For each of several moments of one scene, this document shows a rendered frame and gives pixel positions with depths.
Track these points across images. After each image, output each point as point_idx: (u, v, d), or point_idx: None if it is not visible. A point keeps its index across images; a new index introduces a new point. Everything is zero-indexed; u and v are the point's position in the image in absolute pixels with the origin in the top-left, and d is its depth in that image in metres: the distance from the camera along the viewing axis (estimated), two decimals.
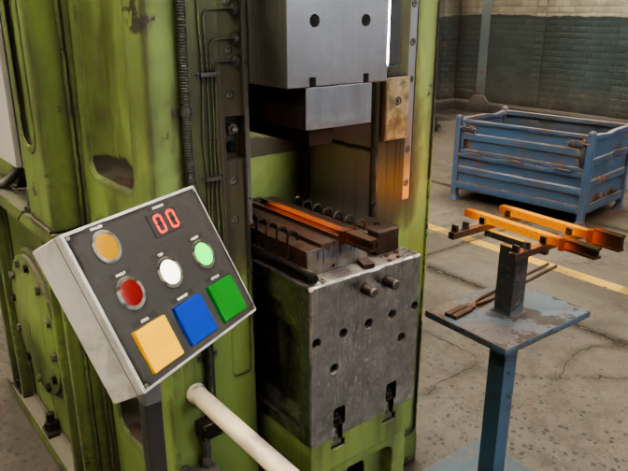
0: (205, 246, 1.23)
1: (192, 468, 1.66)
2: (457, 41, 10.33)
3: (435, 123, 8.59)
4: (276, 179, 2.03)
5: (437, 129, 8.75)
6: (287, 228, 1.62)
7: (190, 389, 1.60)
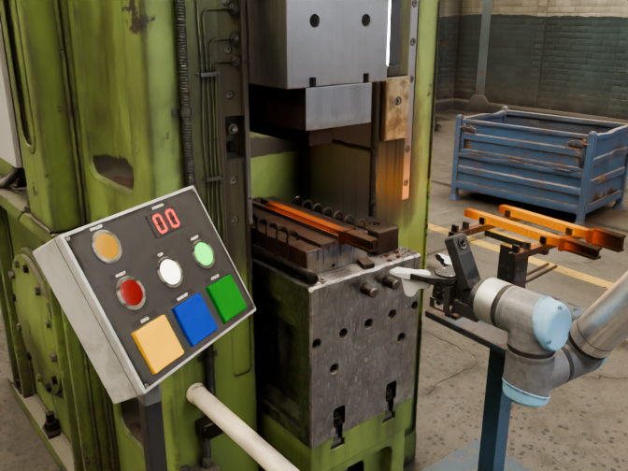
0: (205, 246, 1.23)
1: (192, 468, 1.66)
2: (457, 41, 10.33)
3: (435, 123, 8.59)
4: (276, 179, 2.03)
5: (437, 129, 8.75)
6: (287, 228, 1.62)
7: (190, 389, 1.60)
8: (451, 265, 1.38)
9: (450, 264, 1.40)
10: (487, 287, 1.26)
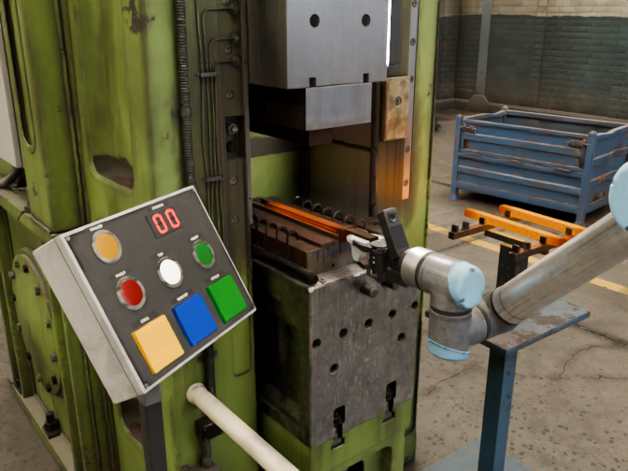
0: (205, 246, 1.23)
1: (192, 468, 1.66)
2: (457, 41, 10.33)
3: (435, 123, 8.59)
4: (276, 179, 2.03)
5: (437, 129, 8.75)
6: (287, 228, 1.62)
7: (190, 389, 1.60)
8: None
9: (378, 238, 1.54)
10: (412, 254, 1.40)
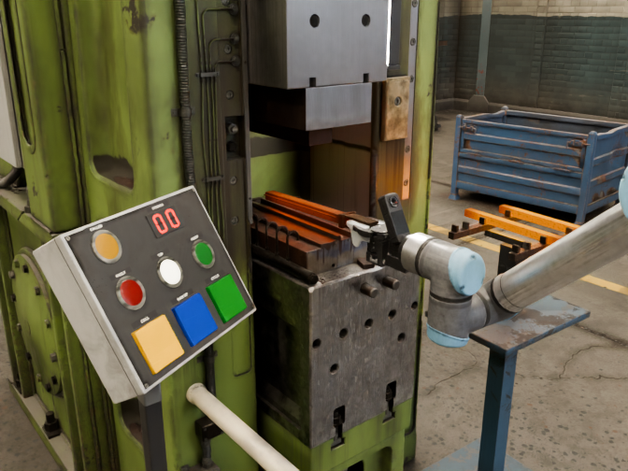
0: (205, 246, 1.23)
1: (192, 468, 1.66)
2: (457, 41, 10.33)
3: (435, 123, 8.59)
4: (276, 179, 2.03)
5: (437, 129, 8.75)
6: (287, 228, 1.62)
7: (190, 389, 1.60)
8: None
9: (379, 224, 1.53)
10: (413, 240, 1.39)
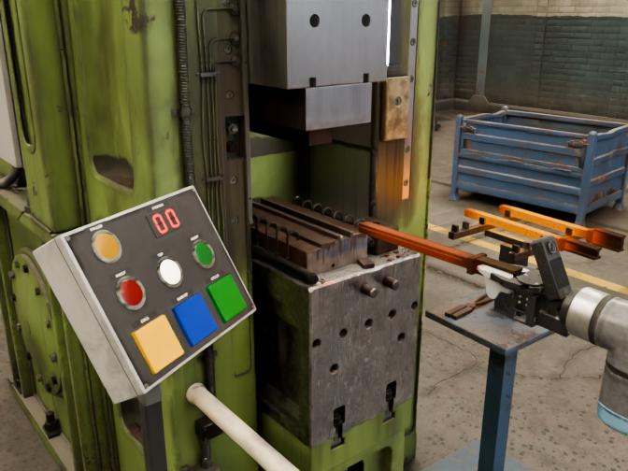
0: (205, 246, 1.23)
1: (192, 468, 1.66)
2: (457, 41, 10.33)
3: (435, 123, 8.59)
4: (276, 179, 2.03)
5: (437, 129, 8.75)
6: (287, 228, 1.62)
7: (190, 389, 1.60)
8: (534, 272, 1.22)
9: (523, 272, 1.23)
10: (583, 298, 1.10)
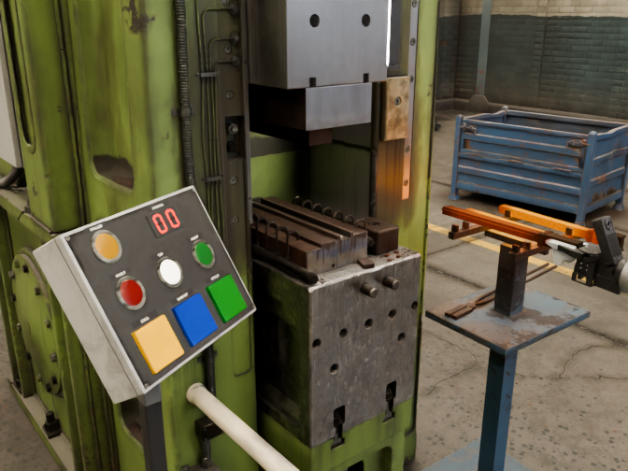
0: (205, 246, 1.23)
1: (192, 468, 1.66)
2: (457, 41, 10.33)
3: (435, 123, 8.59)
4: (276, 179, 2.03)
5: (437, 129, 8.75)
6: (287, 228, 1.62)
7: (190, 389, 1.60)
8: (592, 245, 1.56)
9: (583, 245, 1.57)
10: None
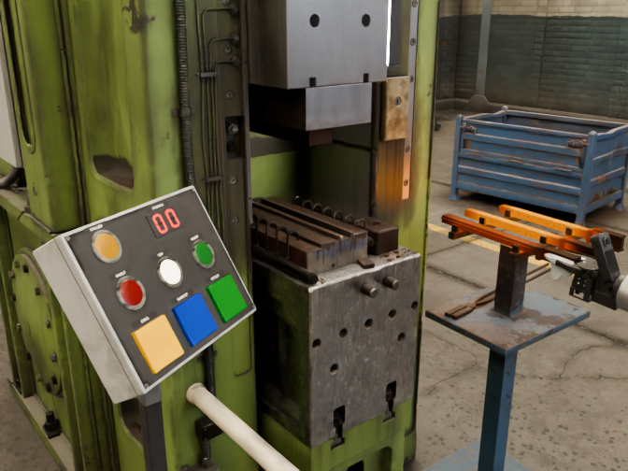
0: (205, 246, 1.23)
1: (192, 468, 1.66)
2: (457, 41, 10.33)
3: (435, 123, 8.59)
4: (276, 179, 2.03)
5: (437, 129, 8.75)
6: (287, 228, 1.62)
7: (190, 389, 1.60)
8: (590, 260, 1.57)
9: (581, 260, 1.58)
10: None
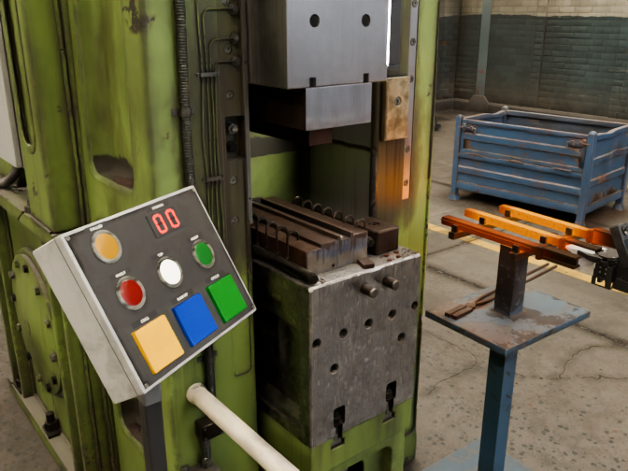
0: (205, 246, 1.23)
1: (192, 468, 1.66)
2: (457, 41, 10.33)
3: (435, 123, 8.59)
4: (276, 179, 2.03)
5: (437, 129, 8.75)
6: (287, 228, 1.62)
7: (190, 389, 1.60)
8: (610, 249, 1.64)
9: (602, 249, 1.65)
10: None
